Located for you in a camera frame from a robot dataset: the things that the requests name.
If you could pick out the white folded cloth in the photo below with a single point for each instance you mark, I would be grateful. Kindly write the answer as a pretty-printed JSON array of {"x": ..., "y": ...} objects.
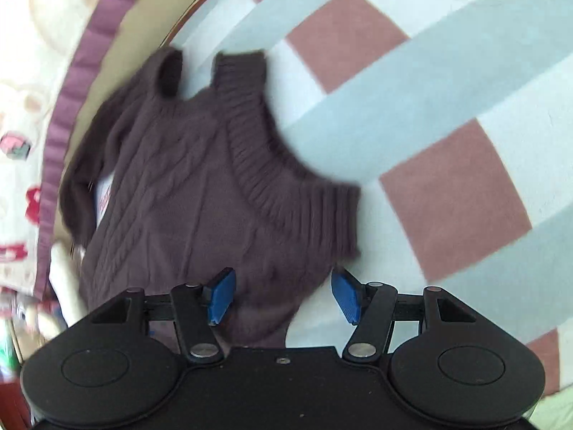
[{"x": 67, "y": 286}]

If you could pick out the cartoon quilt with purple ruffle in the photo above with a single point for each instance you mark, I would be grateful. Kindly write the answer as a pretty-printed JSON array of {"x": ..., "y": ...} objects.
[{"x": 27, "y": 53}]

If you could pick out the checked cartoon blanket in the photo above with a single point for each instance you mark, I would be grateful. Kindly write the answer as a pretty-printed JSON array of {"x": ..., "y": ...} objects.
[{"x": 403, "y": 76}]

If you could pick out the grey rabbit plush toy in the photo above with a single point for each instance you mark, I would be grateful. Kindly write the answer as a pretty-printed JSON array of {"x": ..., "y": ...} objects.
[{"x": 42, "y": 320}]

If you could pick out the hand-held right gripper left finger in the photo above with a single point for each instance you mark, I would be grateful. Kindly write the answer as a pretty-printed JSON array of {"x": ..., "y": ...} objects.
[{"x": 221, "y": 298}]

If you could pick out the light green quilted cloth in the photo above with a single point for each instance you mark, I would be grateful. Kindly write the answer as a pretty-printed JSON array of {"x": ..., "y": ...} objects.
[{"x": 555, "y": 412}]

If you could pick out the dark brown knit sweater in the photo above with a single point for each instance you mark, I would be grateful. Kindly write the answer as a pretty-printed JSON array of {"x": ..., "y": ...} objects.
[{"x": 188, "y": 188}]

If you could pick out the beige mattress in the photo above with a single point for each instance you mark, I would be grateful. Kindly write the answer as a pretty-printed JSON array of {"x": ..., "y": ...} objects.
[{"x": 147, "y": 4}]

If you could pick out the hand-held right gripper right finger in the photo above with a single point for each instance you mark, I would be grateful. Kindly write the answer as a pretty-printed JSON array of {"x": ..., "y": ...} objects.
[{"x": 347, "y": 295}]

